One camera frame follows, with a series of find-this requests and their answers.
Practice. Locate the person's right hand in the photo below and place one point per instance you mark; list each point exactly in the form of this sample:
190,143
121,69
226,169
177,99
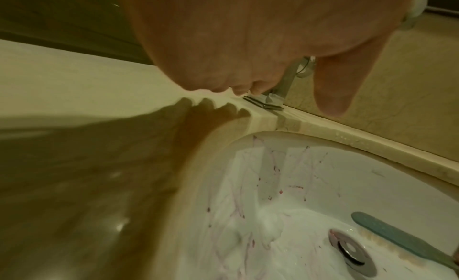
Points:
456,257

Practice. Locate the person's left hand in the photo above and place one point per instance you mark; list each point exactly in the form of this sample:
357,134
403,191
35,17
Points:
251,32

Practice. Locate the white plastic object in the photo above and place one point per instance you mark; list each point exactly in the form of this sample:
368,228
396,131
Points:
416,9

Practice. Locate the green scouring pad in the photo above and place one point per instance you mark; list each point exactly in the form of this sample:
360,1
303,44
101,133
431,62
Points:
398,237

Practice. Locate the chrome sink drain stopper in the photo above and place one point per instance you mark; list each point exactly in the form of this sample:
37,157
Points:
349,250

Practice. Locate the chrome sink faucet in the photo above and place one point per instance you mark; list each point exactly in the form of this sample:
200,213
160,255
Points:
287,83

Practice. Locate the white ceramic sink basin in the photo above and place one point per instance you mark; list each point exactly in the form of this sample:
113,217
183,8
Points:
294,188

